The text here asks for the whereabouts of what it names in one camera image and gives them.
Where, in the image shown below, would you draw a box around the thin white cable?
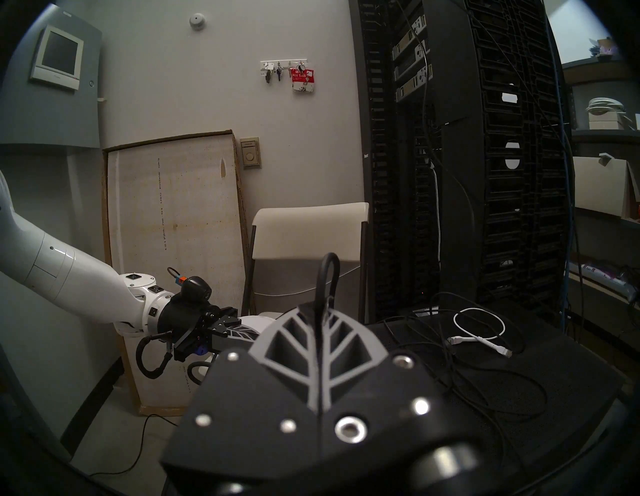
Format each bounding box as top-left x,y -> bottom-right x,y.
255,265 -> 361,298

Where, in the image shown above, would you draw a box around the grey wall cabinet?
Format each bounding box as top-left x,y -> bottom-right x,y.
0,5 -> 103,148

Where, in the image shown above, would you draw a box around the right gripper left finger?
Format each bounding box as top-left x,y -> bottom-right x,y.
160,305 -> 322,482

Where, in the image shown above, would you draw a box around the white wall intercom screen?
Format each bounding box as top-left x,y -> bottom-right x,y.
29,25 -> 85,91

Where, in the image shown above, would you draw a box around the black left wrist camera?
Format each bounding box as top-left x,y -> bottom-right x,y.
172,270 -> 212,304

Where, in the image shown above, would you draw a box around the cream folding chair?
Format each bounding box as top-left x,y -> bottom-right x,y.
247,202 -> 371,321

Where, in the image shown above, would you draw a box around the tangled thin black cables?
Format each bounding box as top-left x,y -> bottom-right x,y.
385,292 -> 548,416

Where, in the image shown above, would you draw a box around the beige wall switch plate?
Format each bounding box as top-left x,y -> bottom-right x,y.
240,137 -> 262,169

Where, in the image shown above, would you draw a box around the small beige box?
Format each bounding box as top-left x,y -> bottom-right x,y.
587,110 -> 628,130

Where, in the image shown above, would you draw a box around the white key hook rail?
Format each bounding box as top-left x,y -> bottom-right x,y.
260,60 -> 307,83

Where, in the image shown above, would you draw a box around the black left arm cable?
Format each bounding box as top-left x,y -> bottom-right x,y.
136,333 -> 176,380

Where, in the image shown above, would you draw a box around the coiled white USB cable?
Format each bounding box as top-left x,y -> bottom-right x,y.
447,307 -> 513,358

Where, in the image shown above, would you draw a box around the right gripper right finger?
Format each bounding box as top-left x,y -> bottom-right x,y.
319,305 -> 477,459

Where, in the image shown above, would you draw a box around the coiled white cables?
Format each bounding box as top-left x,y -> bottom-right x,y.
586,97 -> 626,113

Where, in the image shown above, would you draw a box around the black server rack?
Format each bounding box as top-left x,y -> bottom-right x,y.
435,0 -> 573,321
350,0 -> 446,321

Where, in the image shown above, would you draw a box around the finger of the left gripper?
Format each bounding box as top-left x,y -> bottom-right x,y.
214,324 -> 262,347
206,305 -> 241,329

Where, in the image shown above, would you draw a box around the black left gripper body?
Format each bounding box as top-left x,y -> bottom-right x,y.
161,294 -> 222,362

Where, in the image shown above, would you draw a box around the beige leaning board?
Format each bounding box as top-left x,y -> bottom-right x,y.
102,130 -> 248,416

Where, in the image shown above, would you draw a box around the open cardboard box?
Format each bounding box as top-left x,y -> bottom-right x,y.
572,152 -> 640,223

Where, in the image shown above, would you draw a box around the thin black floor cable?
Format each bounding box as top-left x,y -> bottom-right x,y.
90,414 -> 181,476

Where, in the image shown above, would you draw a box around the grey metal shelving unit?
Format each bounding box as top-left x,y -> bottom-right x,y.
560,57 -> 640,326

